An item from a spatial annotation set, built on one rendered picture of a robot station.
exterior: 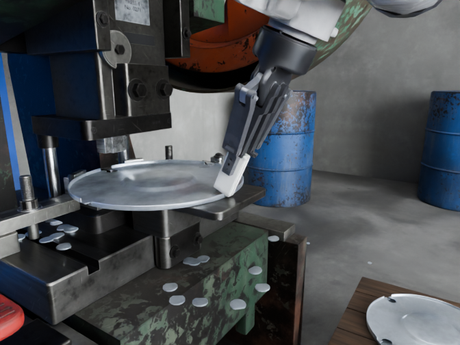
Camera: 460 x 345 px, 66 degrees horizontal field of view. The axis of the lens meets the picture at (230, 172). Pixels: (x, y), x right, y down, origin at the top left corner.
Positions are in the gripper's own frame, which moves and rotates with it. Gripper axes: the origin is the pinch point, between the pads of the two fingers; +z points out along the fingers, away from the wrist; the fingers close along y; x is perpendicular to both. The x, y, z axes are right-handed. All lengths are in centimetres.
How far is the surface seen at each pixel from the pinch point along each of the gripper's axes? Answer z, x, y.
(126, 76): -5.6, 20.6, -3.8
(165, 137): 79, 115, 141
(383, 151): 58, -2, 331
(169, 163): 12.6, 18.6, 11.7
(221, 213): 2.8, -3.6, -6.0
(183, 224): 13.5, 4.3, 0.4
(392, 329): 33, -39, 41
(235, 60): -8.3, 25.0, 34.0
